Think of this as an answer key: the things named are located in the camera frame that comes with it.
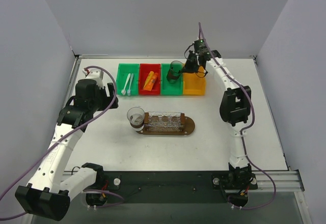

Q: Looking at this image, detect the dark tinted cup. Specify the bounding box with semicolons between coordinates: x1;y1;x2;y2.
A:
167;61;183;83

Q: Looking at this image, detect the clear plastic cup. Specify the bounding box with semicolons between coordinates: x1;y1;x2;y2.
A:
127;107;145;132

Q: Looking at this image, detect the clear rack with brown ends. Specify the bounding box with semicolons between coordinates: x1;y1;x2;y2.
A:
144;111;185;132

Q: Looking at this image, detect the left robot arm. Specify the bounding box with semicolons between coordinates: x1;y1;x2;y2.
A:
15;76;118;221

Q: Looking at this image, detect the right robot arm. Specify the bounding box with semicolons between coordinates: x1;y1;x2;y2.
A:
181;49;255;177

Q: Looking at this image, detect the white toothbrush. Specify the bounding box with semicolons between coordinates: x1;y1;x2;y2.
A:
121;73;131;95

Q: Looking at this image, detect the orange toothpaste tube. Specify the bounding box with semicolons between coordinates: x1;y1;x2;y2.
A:
144;73;158;91
143;71;154;89

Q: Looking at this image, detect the brown wooden oval tray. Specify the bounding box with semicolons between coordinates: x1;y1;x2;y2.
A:
137;116;195;136

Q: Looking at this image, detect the yellow bin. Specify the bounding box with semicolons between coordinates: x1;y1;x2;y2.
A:
183;67;206;96

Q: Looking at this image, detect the left green bin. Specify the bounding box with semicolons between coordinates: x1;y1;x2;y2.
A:
116;63;140;96

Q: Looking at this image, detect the green bin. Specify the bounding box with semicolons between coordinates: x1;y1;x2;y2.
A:
116;63;140;96
160;63;183;96

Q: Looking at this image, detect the middle green bin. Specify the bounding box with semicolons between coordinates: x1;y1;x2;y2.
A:
160;63;183;96

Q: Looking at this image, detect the red bin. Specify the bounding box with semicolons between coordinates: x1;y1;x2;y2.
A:
138;64;161;96

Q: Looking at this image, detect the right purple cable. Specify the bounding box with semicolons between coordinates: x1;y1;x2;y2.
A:
198;22;277;211

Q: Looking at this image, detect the purple cable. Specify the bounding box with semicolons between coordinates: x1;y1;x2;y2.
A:
0;66;126;221
198;22;277;211

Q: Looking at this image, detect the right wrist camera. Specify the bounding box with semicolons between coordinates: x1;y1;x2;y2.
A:
194;39;209;55

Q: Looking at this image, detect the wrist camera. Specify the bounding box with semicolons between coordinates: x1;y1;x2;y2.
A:
83;68;104;83
194;39;209;55

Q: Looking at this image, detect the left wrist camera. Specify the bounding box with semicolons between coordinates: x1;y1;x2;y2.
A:
83;68;104;83

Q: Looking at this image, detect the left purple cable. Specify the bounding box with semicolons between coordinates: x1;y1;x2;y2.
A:
0;66;126;221

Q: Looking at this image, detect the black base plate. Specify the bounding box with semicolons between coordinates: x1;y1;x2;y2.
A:
85;170;259;205

